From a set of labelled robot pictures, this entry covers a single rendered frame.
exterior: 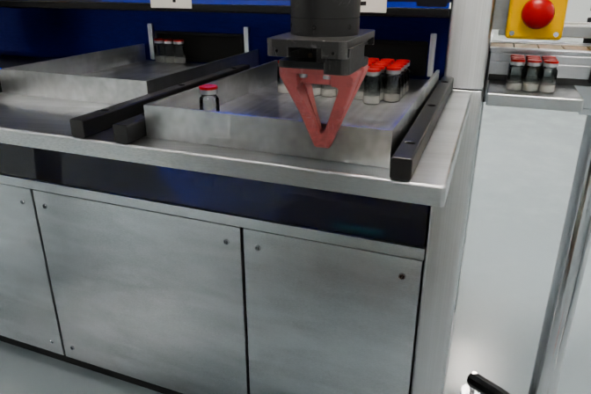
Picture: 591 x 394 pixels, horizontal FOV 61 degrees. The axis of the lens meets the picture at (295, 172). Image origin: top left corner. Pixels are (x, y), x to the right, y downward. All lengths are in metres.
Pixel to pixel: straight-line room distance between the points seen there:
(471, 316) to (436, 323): 0.85
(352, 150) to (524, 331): 1.42
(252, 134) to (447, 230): 0.48
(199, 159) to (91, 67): 0.53
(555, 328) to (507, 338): 0.63
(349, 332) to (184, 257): 0.38
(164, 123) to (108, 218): 0.68
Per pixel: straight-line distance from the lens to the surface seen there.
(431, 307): 0.97
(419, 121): 0.54
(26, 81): 0.83
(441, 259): 0.92
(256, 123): 0.49
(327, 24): 0.41
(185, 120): 0.53
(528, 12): 0.76
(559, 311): 1.13
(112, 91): 0.73
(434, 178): 0.44
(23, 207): 1.38
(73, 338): 1.50
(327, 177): 0.45
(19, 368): 1.74
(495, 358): 1.68
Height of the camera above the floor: 1.04
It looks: 21 degrees down
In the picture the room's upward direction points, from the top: straight up
